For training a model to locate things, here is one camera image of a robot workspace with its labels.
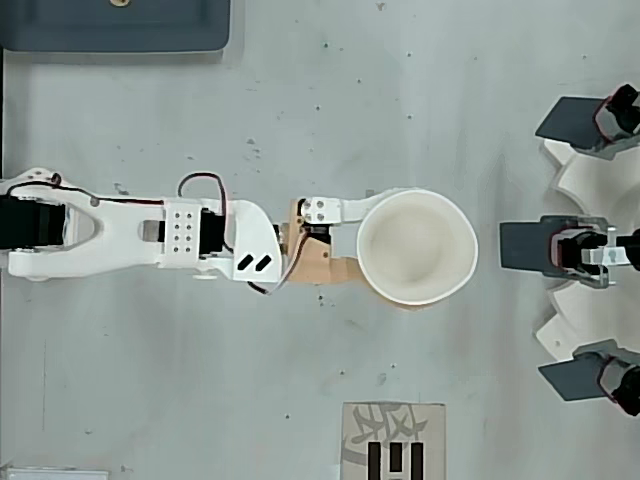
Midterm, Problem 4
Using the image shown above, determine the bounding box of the white machine base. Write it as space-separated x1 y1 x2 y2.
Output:
531 137 640 362

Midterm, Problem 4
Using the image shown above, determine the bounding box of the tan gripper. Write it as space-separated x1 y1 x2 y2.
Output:
277 186 437 313

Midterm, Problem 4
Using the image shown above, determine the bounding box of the red black elbow wire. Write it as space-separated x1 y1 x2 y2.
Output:
177 171 237 257

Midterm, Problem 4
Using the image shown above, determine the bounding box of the printed cardboard card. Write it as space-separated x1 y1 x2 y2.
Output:
341 400 448 480

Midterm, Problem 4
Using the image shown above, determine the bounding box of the white flat object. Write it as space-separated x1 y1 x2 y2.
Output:
0 466 109 480

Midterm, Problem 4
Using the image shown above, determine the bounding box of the white paper cup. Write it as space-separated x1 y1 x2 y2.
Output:
355 188 480 308

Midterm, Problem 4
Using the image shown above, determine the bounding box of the grey paddle actuator unit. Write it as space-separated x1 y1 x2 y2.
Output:
536 339 640 418
498 214 640 290
534 83 640 162

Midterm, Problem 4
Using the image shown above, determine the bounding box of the dark blue-grey tray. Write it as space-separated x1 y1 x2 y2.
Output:
0 0 232 53

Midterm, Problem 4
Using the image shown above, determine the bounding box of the red black wrist wire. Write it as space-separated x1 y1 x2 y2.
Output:
246 226 314 298

